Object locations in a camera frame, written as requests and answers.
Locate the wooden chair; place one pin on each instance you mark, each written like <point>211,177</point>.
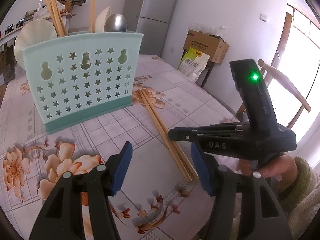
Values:
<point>282,80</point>

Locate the clear glass bottle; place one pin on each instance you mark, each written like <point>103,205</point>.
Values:
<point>42,6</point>

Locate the metal ladle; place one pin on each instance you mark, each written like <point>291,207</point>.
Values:
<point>116,23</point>

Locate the person's right hand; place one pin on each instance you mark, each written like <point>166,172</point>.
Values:
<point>277,167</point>

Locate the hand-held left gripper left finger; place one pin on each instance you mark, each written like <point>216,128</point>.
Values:
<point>123,167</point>

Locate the white wall switch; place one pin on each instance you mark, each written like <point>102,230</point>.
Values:
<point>263,17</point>

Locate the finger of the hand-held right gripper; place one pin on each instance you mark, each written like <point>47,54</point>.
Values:
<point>185,133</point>

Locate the teal star-pattern utensil holder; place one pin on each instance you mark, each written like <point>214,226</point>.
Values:
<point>31,60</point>

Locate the crumpled brown packaging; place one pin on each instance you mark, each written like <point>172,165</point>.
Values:
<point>72,1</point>

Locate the wooden chopstick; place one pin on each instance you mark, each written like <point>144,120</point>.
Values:
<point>93,10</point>
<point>53,15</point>
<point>163,135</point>
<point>172,140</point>
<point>59,15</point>

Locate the clear plastic bag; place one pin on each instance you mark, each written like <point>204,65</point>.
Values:
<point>210,30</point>

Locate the grey refrigerator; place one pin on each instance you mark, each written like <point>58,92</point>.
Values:
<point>155,30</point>

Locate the person's right forearm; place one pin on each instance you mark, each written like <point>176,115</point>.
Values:
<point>297,200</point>

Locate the yellow-green rice bag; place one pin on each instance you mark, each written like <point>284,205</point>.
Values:
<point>192,65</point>

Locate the window with brown frame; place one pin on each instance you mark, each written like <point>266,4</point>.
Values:
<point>300,55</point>

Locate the white plastic soup spoon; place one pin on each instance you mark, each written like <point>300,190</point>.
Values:
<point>101,21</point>

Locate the large printed cardboard box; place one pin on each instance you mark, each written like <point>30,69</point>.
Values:
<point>200,42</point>

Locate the white plastic rice paddle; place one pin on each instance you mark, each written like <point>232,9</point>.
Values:
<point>35,32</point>

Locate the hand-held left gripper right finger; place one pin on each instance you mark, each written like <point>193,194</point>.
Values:
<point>200,167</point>

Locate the dark wooden stool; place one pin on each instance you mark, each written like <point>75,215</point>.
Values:
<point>207,75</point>

